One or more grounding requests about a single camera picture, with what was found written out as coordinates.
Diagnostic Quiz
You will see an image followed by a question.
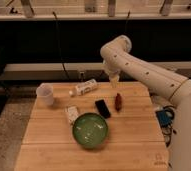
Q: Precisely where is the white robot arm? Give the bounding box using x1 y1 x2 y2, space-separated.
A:
100 35 191 171

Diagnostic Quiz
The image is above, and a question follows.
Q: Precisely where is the blue device on floor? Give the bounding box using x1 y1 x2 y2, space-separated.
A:
156 109 175 127

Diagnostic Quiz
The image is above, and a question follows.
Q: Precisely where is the black floor cable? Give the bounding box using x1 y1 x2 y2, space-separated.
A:
160 105 177 148

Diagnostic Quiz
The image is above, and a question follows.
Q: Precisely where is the black rectangular block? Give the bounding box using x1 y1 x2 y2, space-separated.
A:
95 100 111 118

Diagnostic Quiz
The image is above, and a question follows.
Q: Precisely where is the white plastic bottle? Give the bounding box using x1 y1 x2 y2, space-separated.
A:
69 79 98 97

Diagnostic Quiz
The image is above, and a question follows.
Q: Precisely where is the translucent plastic cup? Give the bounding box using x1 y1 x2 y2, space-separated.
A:
36 83 54 106

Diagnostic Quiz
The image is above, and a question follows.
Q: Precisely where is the left black hanging cable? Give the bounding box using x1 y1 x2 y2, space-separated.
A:
52 11 70 81

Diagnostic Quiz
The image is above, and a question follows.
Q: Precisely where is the green ceramic bowl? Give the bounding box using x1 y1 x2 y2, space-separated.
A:
72 113 108 149

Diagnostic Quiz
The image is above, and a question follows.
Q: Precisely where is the right black hanging cable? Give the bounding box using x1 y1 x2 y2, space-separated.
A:
123 10 131 36

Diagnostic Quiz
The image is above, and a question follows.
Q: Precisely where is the black hanging cable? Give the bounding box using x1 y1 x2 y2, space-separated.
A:
52 11 70 81
123 10 131 36

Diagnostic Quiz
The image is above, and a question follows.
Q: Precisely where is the small white box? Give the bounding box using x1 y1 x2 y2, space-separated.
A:
65 106 79 125

